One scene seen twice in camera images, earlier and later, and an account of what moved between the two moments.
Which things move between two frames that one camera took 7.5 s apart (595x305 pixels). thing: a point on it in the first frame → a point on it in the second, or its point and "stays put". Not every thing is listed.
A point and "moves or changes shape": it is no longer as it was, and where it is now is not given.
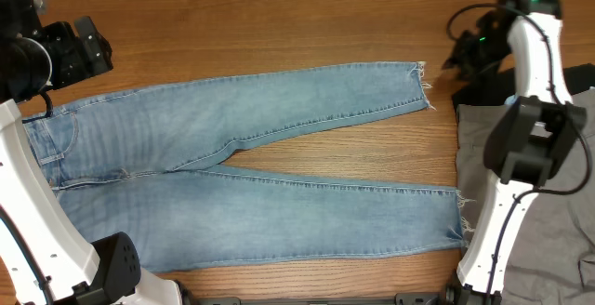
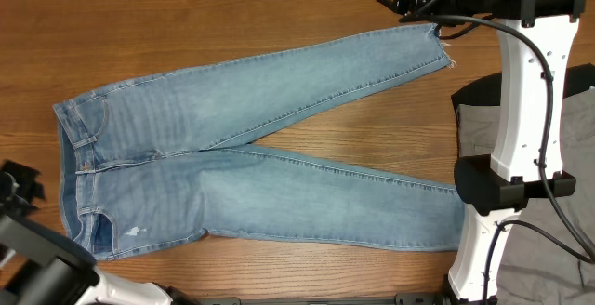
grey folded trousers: (551, 254) stays put
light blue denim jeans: (147, 169) moves or changes shape
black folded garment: (497, 87) stays put
